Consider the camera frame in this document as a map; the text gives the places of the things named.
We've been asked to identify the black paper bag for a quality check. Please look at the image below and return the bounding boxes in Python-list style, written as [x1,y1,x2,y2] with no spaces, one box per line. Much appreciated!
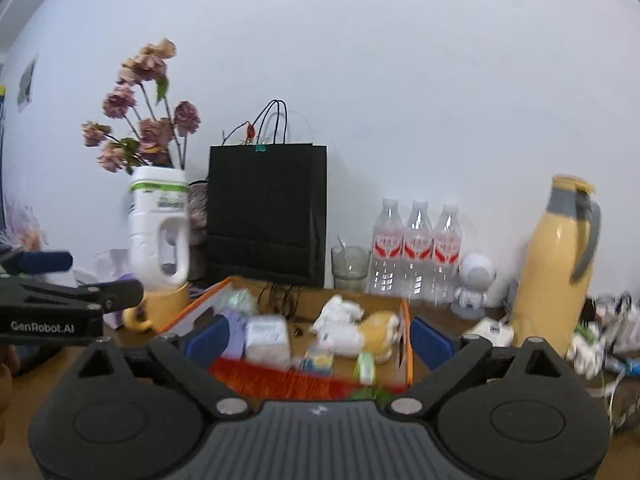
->
[204,98,330,290]

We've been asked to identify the yellow thermos jug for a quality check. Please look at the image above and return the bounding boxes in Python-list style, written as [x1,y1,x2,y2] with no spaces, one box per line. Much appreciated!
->
[511,174,602,358]

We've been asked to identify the yellow white plush toy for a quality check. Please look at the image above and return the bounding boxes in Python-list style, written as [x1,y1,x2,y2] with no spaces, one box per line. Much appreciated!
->
[311,311,404,364]

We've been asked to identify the white power bank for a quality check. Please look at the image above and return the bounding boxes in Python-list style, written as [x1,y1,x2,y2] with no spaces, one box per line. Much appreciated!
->
[463,318,514,348]

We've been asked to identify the white robot speaker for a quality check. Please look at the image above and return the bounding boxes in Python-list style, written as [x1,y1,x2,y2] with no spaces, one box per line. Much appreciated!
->
[450,252,497,320]

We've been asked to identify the purple cloth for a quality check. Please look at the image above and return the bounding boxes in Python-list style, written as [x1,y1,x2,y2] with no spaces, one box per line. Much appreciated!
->
[217,309,248,361]

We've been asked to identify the left water bottle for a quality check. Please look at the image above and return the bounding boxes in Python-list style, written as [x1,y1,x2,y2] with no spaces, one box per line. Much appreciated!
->
[369,198,404,296]

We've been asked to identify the water bottle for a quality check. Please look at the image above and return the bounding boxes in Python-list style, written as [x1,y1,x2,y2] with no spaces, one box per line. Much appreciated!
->
[432,204,462,304]
[401,200,433,300]
[369,198,404,296]

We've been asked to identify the green tissue pack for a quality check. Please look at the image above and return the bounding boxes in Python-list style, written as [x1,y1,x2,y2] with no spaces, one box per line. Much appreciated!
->
[354,352,376,386]

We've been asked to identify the white tissue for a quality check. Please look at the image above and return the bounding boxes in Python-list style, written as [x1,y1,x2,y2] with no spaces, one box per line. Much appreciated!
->
[310,295,364,334]

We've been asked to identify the red cardboard box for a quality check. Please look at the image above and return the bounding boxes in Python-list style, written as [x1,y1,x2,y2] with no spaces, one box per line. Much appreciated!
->
[161,276,414,400]

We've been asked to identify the white detergent jug vase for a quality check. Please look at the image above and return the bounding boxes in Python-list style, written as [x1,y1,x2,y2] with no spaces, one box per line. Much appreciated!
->
[128,166,190,292]

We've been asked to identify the yellow mug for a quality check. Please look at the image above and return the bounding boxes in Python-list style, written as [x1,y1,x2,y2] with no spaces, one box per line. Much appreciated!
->
[122,283,190,333]

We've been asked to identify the green mesh ball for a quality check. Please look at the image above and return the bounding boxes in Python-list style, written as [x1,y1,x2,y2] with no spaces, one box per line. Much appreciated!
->
[217,288,258,316]

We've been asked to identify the dried pink flowers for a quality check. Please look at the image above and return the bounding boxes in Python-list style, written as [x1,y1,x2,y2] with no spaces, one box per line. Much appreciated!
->
[81,38,201,174]

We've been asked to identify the middle water bottle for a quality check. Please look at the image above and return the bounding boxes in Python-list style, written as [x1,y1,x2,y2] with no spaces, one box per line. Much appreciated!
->
[401,200,433,300]

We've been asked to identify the right water bottle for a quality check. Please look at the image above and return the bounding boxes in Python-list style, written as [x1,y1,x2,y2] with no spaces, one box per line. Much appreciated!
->
[432,204,462,304]

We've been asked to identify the grey fuzzy pouch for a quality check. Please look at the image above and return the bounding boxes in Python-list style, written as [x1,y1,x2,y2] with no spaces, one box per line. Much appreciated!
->
[188,180,207,281]

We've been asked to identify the white cotton swab box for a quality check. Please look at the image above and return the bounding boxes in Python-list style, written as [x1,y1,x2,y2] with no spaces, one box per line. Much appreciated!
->
[244,315,292,370]

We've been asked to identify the glass cup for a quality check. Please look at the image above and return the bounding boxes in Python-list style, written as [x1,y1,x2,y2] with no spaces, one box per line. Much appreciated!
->
[331,237,371,292]

